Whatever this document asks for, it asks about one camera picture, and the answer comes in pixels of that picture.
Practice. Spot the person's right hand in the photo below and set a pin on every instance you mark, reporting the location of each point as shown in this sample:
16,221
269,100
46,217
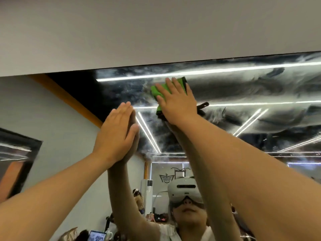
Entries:
179,105

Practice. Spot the person's left hand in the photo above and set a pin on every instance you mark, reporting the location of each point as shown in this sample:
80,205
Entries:
112,140

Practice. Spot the person's right middle finger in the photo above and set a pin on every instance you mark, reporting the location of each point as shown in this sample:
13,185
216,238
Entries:
171,85

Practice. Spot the person's left thumb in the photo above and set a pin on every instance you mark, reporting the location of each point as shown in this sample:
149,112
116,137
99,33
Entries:
133,136

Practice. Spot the person's right little finger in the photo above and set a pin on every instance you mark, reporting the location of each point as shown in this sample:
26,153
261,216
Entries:
190,89

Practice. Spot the green cleaning cloth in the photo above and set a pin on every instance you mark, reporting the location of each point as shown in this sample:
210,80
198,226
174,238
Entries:
156,91

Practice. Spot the person's right forearm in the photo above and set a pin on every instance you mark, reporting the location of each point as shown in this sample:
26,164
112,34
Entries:
250,185

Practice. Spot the person's left forearm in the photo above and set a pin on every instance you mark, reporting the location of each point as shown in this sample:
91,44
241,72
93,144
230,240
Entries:
50,198

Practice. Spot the white standing air conditioner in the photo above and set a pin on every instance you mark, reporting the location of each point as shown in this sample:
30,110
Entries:
146,195

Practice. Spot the white head-worn headset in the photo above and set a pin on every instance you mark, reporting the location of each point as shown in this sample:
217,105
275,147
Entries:
184,189

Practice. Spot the white mug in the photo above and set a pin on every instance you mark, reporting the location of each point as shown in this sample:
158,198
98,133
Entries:
109,234

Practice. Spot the laptop with lit screen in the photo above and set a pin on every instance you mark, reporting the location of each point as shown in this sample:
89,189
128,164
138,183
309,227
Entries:
96,236

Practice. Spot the large wall mirror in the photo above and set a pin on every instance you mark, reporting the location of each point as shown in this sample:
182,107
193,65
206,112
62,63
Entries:
250,85

